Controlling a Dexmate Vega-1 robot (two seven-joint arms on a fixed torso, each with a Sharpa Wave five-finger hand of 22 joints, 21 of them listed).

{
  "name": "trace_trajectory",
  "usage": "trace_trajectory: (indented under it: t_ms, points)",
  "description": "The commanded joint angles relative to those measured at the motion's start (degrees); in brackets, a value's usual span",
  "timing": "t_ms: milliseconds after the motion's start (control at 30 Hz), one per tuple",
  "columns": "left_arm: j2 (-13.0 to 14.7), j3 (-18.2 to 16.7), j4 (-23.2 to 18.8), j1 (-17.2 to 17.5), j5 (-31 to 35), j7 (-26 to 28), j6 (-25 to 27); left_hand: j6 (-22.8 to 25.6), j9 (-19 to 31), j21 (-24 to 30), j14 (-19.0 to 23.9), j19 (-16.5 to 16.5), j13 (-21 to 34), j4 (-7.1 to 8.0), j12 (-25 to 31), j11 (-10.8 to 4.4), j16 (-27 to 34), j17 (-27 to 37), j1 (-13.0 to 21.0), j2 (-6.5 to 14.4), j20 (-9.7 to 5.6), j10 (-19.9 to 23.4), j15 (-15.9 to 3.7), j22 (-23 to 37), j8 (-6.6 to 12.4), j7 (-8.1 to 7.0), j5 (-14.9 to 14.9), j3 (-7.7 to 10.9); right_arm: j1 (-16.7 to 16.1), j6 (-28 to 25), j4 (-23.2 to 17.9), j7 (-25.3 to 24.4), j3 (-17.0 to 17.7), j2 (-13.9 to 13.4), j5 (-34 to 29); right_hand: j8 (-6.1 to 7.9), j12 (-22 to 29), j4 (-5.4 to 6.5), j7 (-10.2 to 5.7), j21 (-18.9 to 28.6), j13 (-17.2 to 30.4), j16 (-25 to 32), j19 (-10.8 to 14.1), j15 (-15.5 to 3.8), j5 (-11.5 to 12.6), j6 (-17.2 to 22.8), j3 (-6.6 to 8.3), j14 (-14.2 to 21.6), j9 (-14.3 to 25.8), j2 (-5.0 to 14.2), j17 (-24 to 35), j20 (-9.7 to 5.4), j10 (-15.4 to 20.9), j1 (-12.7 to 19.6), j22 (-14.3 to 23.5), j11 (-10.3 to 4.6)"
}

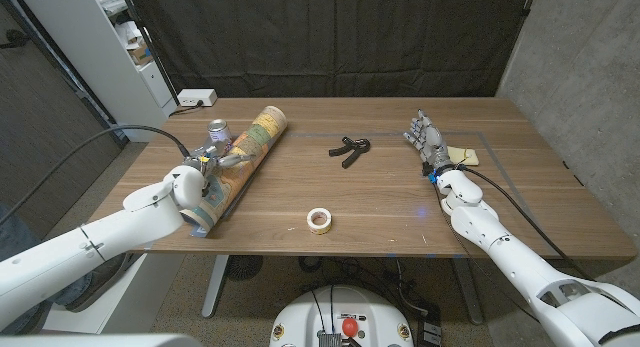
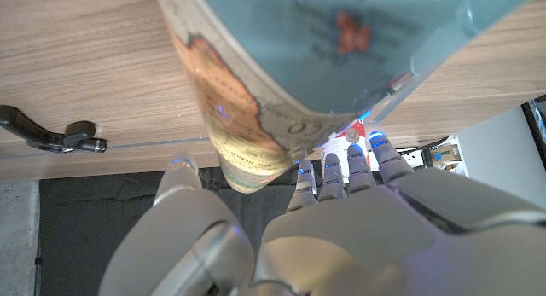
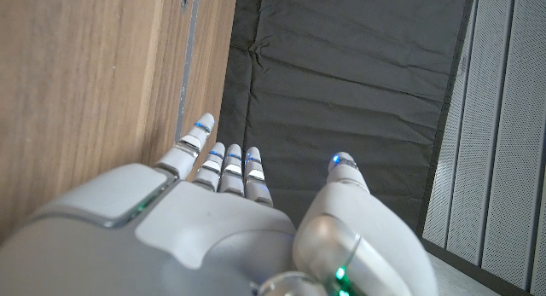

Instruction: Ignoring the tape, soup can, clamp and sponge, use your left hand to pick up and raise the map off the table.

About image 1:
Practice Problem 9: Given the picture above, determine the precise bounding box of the cardboard box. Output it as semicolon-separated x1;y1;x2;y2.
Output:
127;41;154;67

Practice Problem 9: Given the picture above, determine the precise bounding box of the white shelf cabinet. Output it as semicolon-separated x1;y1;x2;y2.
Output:
14;0;179;143

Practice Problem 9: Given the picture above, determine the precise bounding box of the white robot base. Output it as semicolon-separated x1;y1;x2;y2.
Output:
269;285;415;347

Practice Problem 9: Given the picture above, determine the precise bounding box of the person in blue jeans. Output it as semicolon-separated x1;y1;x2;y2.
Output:
0;204;129;336

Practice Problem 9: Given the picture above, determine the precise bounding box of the black door handle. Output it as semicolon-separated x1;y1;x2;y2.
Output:
0;28;30;50

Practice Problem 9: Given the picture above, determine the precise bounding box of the colourful map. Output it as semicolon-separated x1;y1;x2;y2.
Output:
179;105;289;238

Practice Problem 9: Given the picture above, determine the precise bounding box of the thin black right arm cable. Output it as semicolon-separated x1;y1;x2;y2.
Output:
432;181;541;322

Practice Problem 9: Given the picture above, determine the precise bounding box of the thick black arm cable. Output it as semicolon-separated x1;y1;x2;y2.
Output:
0;124;192;227
457;162;599;281

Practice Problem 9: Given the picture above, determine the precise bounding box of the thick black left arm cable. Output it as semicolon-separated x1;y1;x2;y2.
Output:
0;124;192;227

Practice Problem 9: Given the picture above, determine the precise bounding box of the black clamp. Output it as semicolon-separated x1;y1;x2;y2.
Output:
328;135;372;169

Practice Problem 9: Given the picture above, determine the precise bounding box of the soup can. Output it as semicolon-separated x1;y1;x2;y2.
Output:
207;118;234;149

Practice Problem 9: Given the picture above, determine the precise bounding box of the black floor power strip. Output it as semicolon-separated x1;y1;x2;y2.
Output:
417;306;444;347

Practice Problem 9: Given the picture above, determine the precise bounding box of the white power box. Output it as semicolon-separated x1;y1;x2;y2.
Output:
177;88;219;108

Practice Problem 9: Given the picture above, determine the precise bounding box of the grey table leg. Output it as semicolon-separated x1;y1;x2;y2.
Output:
452;259;484;326
201;255;230;319

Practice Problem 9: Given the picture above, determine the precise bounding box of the black backdrop curtain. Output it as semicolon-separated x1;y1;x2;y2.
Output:
119;0;534;99

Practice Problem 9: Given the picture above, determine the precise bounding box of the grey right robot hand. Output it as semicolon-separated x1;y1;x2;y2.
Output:
403;109;455;174

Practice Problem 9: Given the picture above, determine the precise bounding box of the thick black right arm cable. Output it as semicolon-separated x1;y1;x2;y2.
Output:
457;162;599;281

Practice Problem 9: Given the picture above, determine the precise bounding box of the round black floor grille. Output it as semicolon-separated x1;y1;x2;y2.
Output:
224;255;265;282

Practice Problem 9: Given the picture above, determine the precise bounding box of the cream tape roll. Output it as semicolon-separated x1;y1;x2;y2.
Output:
306;207;333;236

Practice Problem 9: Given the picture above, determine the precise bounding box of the white robot torso edge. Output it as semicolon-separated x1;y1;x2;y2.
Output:
0;333;204;347

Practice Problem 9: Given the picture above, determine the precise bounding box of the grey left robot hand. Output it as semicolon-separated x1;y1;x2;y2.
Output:
182;144;256;197

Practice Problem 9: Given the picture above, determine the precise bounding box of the black backdrop stand pole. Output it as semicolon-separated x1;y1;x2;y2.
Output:
117;0;180;107

